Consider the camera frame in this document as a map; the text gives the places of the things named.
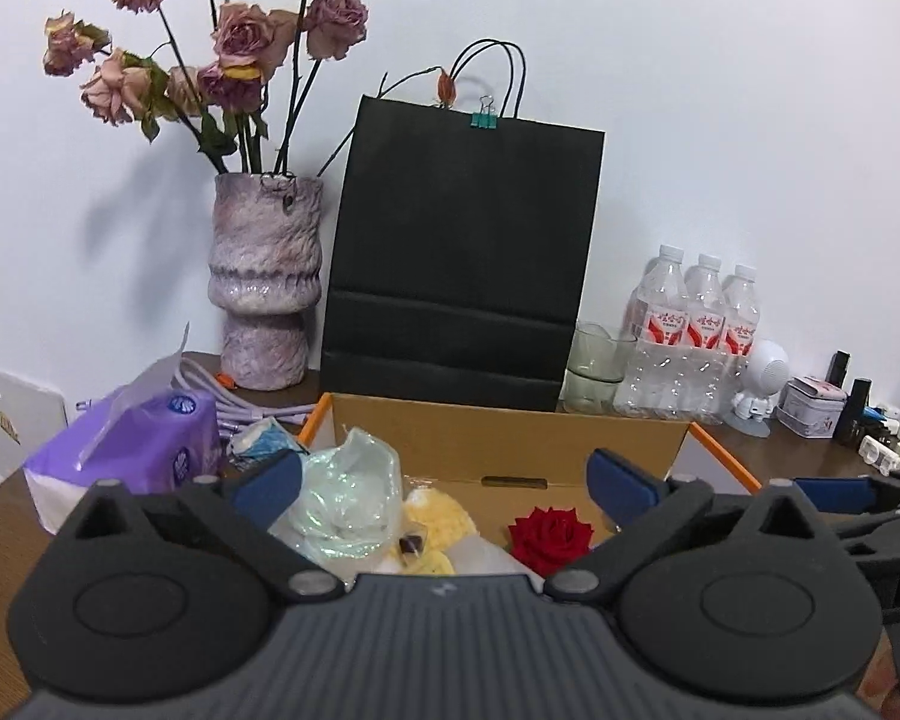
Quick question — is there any red label water bottle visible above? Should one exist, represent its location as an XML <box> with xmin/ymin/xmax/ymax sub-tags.
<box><xmin>679</xmin><ymin>253</ymin><xmax>727</xmax><ymax>421</ymax></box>
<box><xmin>615</xmin><ymin>244</ymin><xmax>687</xmax><ymax>417</ymax></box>
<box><xmin>716</xmin><ymin>264</ymin><xmax>762</xmax><ymax>422</ymax></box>

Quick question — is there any black paper bag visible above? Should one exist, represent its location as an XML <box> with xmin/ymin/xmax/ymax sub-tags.
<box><xmin>320</xmin><ymin>37</ymin><xmax>607</xmax><ymax>413</ymax></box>

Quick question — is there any mottled purple ceramic vase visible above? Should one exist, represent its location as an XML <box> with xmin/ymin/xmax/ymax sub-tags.
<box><xmin>208</xmin><ymin>172</ymin><xmax>325</xmax><ymax>391</ymax></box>

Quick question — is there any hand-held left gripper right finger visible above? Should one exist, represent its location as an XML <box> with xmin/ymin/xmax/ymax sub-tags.
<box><xmin>544</xmin><ymin>448</ymin><xmax>837</xmax><ymax>605</ymax></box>

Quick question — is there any dried red rosebud stem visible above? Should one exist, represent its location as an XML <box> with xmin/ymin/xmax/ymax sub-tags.
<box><xmin>316</xmin><ymin>66</ymin><xmax>460</xmax><ymax>177</ymax></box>

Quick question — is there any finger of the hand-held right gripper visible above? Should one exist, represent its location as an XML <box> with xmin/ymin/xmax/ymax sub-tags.
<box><xmin>793</xmin><ymin>469</ymin><xmax>900</xmax><ymax>518</ymax></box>
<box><xmin>832</xmin><ymin>516</ymin><xmax>900</xmax><ymax>567</ymax></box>

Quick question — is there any white wall appliance panel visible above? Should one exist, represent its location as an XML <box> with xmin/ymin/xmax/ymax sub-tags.
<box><xmin>0</xmin><ymin>358</ymin><xmax>68</xmax><ymax>496</ymax></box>

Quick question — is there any dried pink rose bouquet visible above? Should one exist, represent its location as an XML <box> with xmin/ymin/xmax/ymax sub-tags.
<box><xmin>43</xmin><ymin>0</ymin><xmax>370</xmax><ymax>175</ymax></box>

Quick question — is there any white robot figurine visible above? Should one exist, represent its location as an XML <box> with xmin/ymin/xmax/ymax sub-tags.
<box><xmin>731</xmin><ymin>340</ymin><xmax>792</xmax><ymax>437</ymax></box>

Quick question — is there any purple tissue pack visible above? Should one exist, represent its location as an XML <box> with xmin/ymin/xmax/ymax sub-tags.
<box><xmin>22</xmin><ymin>322</ymin><xmax>226</xmax><ymax>533</ymax></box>

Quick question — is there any iridescent clear plastic bag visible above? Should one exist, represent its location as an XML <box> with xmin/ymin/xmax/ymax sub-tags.
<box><xmin>270</xmin><ymin>427</ymin><xmax>406</xmax><ymax>582</ymax></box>

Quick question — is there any yellow plush toy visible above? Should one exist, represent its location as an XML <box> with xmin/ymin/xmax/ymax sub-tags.
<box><xmin>390</xmin><ymin>486</ymin><xmax>477</xmax><ymax>577</ymax></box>

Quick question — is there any orange-edged cardboard box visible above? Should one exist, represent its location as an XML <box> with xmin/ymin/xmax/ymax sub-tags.
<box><xmin>296</xmin><ymin>392</ymin><xmax>762</xmax><ymax>578</ymax></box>

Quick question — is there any lavender cable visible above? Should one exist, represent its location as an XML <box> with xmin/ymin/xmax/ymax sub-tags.
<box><xmin>180</xmin><ymin>356</ymin><xmax>320</xmax><ymax>436</ymax></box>

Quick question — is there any pale printed tin box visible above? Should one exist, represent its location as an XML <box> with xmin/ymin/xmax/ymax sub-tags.
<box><xmin>778</xmin><ymin>375</ymin><xmax>848</xmax><ymax>437</ymax></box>

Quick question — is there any clear green glass cup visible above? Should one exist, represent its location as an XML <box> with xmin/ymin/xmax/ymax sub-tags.
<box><xmin>562</xmin><ymin>321</ymin><xmax>635</xmax><ymax>415</ymax></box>

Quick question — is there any crumpled blue white wrapper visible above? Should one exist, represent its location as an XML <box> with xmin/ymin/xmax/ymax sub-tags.
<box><xmin>229</xmin><ymin>416</ymin><xmax>308</xmax><ymax>466</ymax></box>

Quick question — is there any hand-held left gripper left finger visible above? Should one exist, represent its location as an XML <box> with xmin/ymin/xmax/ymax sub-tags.
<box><xmin>64</xmin><ymin>452</ymin><xmax>346</xmax><ymax>601</ymax></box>

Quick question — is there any red rose flower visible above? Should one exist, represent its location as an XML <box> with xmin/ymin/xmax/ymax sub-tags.
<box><xmin>508</xmin><ymin>508</ymin><xmax>595</xmax><ymax>577</ymax></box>

